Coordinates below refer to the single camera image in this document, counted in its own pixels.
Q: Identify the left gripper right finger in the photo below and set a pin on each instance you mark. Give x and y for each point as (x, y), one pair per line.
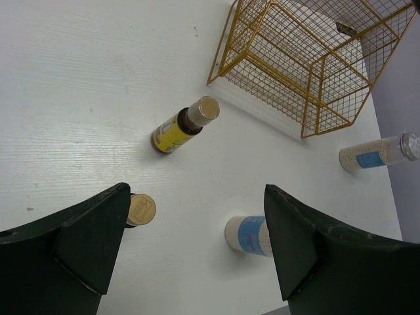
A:
(325, 266)

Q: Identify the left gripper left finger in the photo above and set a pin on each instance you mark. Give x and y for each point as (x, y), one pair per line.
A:
(63, 263)

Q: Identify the white shaker blue label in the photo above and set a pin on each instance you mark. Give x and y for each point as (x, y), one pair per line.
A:
(248, 234)
(382, 152)

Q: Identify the small yellow-label bottle front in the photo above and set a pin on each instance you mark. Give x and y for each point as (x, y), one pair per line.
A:
(142, 210)

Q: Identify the small yellow-label bottle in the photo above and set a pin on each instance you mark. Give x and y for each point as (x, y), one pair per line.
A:
(185, 125)
(142, 210)

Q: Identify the blue table label right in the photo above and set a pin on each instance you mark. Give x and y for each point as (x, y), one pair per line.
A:
(346, 30)

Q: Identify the gold wire rack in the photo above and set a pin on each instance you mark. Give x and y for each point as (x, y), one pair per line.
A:
(290, 55)

